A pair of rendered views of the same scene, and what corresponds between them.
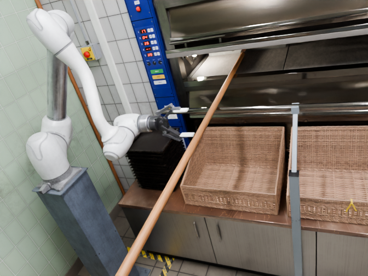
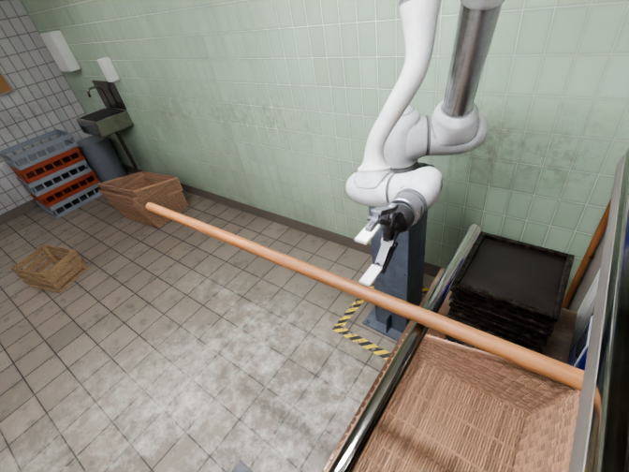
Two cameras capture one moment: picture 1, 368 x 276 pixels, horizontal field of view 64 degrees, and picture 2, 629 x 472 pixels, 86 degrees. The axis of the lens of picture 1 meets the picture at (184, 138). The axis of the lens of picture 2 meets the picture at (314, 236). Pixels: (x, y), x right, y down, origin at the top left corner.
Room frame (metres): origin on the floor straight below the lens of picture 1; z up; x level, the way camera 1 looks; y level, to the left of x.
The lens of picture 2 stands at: (1.27, -0.62, 1.74)
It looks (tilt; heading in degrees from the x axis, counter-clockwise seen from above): 38 degrees down; 104
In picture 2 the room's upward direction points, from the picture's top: 11 degrees counter-clockwise
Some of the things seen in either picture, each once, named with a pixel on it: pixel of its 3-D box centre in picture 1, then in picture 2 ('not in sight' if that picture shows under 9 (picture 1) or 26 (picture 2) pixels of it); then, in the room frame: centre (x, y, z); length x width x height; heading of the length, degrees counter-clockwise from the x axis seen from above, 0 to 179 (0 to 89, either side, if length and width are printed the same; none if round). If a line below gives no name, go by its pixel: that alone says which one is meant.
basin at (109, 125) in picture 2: not in sight; (109, 131); (-1.56, 2.60, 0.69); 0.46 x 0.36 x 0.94; 151
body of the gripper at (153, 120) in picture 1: (159, 123); (394, 224); (1.31, 0.10, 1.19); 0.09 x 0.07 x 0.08; 62
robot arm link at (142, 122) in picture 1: (147, 123); (405, 208); (1.34, 0.16, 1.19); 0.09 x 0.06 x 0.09; 152
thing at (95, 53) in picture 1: (91, 52); not in sight; (2.07, 0.45, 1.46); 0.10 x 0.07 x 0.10; 61
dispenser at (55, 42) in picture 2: not in sight; (60, 51); (-1.94, 2.95, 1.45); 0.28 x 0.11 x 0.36; 151
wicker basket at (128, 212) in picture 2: not in sight; (148, 202); (-1.03, 1.99, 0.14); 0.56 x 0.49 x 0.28; 157
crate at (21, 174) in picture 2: not in sight; (47, 161); (-2.30, 2.35, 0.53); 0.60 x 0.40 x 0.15; 58
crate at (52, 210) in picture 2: not in sight; (71, 196); (-2.30, 2.36, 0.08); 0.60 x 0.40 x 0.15; 63
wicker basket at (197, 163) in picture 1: (234, 165); (449, 447); (1.43, -0.26, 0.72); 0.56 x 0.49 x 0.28; 60
